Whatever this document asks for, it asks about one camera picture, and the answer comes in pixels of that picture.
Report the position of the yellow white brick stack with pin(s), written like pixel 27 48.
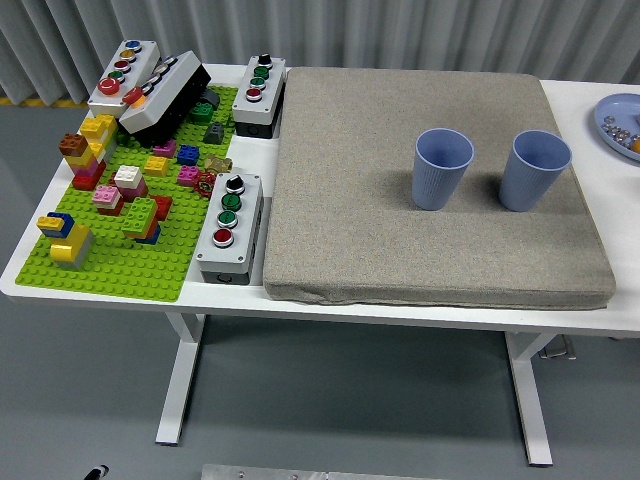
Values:
pixel 97 127

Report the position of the grey pleated curtain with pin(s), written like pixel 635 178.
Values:
pixel 350 30

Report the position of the green orange red brick stack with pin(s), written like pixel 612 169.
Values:
pixel 140 215

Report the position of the blue ribbed plastic cup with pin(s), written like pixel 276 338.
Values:
pixel 527 182
pixel 435 182

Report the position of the blue yellow grey brick stack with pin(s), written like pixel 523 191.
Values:
pixel 70 245

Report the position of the yellow toy brick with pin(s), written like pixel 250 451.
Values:
pixel 157 166

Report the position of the five-button white control box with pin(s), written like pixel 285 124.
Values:
pixel 107 102

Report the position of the blue toy brick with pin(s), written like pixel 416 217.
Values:
pixel 189 154

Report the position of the green studded baseplate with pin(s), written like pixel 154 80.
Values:
pixel 115 265

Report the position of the magenta toy brick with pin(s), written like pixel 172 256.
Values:
pixel 188 175
pixel 165 148

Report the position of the green brick with grey arch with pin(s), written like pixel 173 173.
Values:
pixel 202 112

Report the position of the pink white red brick stack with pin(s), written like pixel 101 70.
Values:
pixel 106 197

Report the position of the tilted white black control box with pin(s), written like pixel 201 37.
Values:
pixel 165 95

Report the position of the yellow floor tape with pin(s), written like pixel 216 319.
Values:
pixel 40 102

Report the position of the grey-brown fabric mat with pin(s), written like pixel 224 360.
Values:
pixel 350 200

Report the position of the grey metal bracket under table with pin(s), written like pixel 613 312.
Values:
pixel 557 350

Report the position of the brown yellow red brick stack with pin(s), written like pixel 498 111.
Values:
pixel 80 155

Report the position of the grey sloped toy brick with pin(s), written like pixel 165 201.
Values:
pixel 214 133

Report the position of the three-button grey control box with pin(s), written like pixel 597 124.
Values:
pixel 270 97

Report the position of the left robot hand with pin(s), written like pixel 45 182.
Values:
pixel 97 471

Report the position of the four-button grey control box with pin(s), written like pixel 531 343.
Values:
pixel 245 220

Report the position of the light blue plate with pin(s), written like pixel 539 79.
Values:
pixel 617 107

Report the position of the white table leg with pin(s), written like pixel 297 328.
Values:
pixel 530 400
pixel 180 380

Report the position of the brass valve with red handwheel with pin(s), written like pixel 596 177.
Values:
pixel 205 184

